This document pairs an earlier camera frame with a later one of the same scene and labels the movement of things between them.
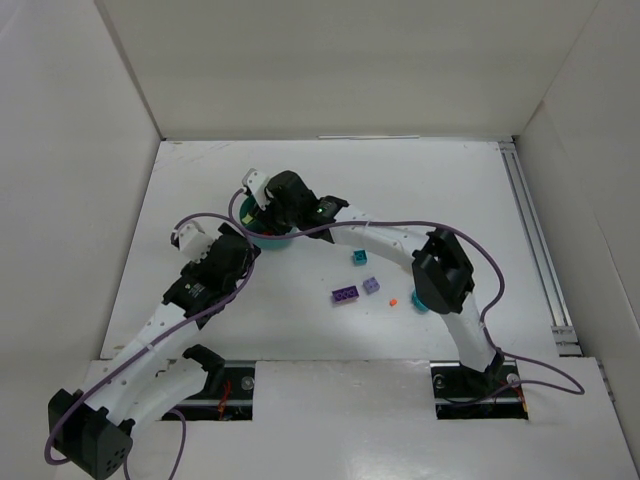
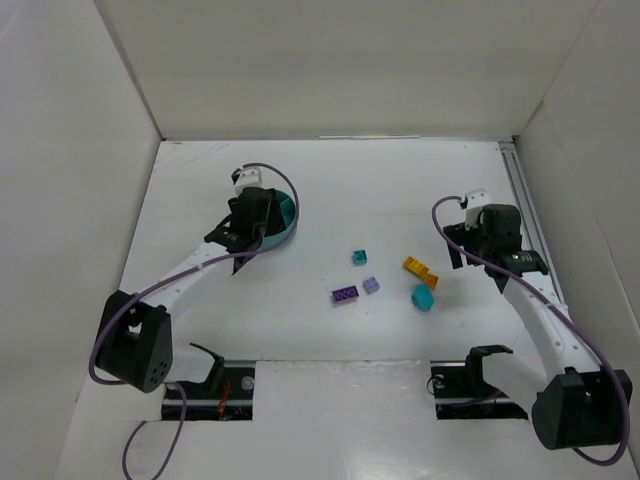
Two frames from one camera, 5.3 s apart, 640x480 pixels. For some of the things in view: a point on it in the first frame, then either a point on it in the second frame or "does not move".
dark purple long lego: (345, 294) does not move
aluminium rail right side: (563, 325) does not move
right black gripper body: (273, 215) -> (463, 239)
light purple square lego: (371, 285) does not move
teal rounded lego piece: (418, 302) does not move
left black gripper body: (239, 241) -> (240, 249)
